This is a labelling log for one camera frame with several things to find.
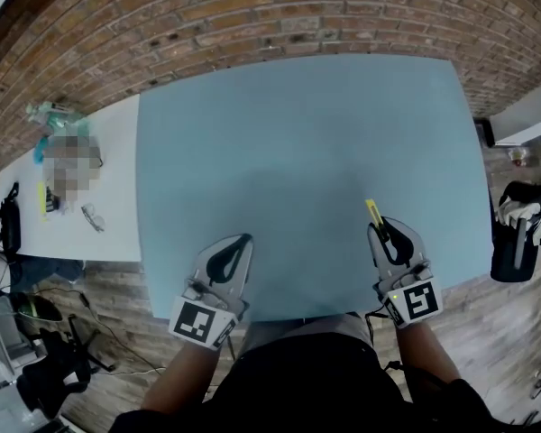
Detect black green bag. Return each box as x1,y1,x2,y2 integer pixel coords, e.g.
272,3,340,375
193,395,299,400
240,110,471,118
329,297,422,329
11,291,63,323

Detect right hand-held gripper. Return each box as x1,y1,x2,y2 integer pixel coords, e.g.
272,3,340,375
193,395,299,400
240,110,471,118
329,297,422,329
366,216,444,329

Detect person's right forearm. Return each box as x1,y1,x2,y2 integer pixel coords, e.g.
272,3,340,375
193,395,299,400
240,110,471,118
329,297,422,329
394,321,462,387

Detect small teal object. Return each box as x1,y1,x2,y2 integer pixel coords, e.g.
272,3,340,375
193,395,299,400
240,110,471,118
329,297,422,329
33,135,50,166

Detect person's torso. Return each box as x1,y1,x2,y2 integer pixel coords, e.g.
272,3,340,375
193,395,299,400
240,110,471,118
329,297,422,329
112,340,497,433

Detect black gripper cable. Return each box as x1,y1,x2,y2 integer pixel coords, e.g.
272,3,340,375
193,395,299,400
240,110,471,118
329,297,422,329
363,303,405,373

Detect steel kettle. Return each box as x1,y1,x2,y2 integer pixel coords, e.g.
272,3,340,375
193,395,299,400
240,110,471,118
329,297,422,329
42,134,103,202

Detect light blue table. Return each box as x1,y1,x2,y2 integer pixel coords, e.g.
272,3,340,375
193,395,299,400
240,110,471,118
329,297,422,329
134,53,495,324

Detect person's shorts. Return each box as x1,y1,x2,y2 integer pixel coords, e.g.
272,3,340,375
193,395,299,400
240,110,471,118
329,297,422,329
242,312,376,364

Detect yellow black utility knife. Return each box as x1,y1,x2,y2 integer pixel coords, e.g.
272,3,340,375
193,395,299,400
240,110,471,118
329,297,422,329
364,198,389,243

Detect green spray bottle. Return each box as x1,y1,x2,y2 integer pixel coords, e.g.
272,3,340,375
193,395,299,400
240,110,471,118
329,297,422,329
25,100,89,135

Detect thin yellow object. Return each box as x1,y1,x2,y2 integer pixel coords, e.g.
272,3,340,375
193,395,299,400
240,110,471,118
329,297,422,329
36,180,49,223

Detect black office chair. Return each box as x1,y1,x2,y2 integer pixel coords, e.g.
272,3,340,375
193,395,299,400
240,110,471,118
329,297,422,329
16,316,116,419

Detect white garment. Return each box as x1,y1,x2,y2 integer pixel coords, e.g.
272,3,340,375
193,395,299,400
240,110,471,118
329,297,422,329
498,196,541,243

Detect person's left forearm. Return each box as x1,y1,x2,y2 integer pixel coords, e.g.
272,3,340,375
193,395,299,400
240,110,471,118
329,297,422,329
139,340,226,417

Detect long white table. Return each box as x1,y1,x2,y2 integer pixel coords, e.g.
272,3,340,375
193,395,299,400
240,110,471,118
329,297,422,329
0,92,143,263

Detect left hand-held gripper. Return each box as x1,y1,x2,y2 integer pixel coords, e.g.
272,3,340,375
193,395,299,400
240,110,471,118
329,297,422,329
169,234,255,352

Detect black chair with clothes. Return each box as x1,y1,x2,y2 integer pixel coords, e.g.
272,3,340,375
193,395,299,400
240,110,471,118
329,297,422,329
490,180,541,283

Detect eyeglasses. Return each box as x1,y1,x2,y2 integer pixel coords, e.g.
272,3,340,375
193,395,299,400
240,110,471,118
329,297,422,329
80,202,106,234

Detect black floor cable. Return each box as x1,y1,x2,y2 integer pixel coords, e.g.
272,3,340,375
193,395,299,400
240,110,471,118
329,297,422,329
40,286,166,374

